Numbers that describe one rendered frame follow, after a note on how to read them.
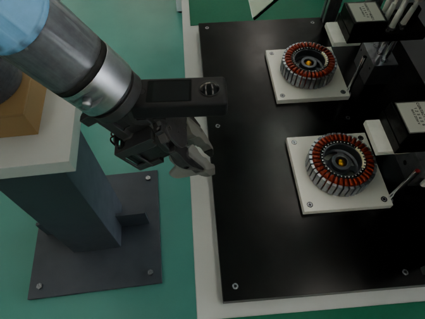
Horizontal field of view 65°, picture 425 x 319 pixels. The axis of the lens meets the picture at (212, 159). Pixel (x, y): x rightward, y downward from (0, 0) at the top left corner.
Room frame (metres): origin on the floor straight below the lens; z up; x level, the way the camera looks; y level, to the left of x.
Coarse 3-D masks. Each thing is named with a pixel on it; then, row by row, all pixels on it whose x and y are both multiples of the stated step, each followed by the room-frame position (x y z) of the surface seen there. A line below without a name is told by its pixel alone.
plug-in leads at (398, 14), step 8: (408, 0) 0.56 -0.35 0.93; (416, 0) 0.57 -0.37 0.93; (384, 8) 0.57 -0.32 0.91; (392, 8) 0.55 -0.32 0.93; (400, 8) 0.53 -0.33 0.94; (408, 8) 0.57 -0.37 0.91; (416, 8) 0.53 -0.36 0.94; (400, 16) 0.53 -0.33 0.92; (408, 16) 0.53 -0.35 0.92; (416, 16) 0.56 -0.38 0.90; (392, 24) 0.53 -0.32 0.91; (400, 24) 0.54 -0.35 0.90
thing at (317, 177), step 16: (320, 144) 0.33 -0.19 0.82; (336, 144) 0.33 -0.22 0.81; (352, 144) 0.33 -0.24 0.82; (320, 160) 0.29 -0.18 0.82; (352, 160) 0.31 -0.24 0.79; (368, 160) 0.29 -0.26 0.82; (320, 176) 0.27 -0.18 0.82; (336, 176) 0.26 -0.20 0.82; (352, 176) 0.26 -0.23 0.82; (368, 176) 0.26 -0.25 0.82; (336, 192) 0.24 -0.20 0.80; (352, 192) 0.24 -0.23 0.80
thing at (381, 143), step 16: (384, 112) 0.33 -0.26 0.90; (400, 112) 0.31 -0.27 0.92; (416, 112) 0.31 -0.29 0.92; (368, 128) 0.31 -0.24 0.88; (384, 128) 0.31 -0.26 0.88; (400, 128) 0.29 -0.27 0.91; (416, 128) 0.28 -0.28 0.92; (384, 144) 0.28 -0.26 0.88; (400, 144) 0.27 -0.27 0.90; (416, 144) 0.27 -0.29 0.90
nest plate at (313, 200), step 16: (288, 144) 0.35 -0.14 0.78; (304, 144) 0.35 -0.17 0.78; (368, 144) 0.35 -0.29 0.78; (304, 160) 0.32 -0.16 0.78; (304, 176) 0.28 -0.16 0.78; (304, 192) 0.25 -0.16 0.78; (320, 192) 0.25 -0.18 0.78; (368, 192) 0.25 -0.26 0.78; (384, 192) 0.25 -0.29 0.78; (304, 208) 0.22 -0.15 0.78; (320, 208) 0.22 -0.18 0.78; (336, 208) 0.22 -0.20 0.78; (352, 208) 0.22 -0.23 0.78; (368, 208) 0.23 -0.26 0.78
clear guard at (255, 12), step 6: (252, 0) 0.44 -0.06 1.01; (258, 0) 0.43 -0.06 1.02; (264, 0) 0.42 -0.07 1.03; (270, 0) 0.41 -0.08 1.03; (276, 0) 0.40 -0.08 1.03; (252, 6) 0.42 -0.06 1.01; (258, 6) 0.42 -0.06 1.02; (264, 6) 0.41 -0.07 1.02; (270, 6) 0.40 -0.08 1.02; (252, 12) 0.41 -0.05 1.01; (258, 12) 0.40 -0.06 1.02
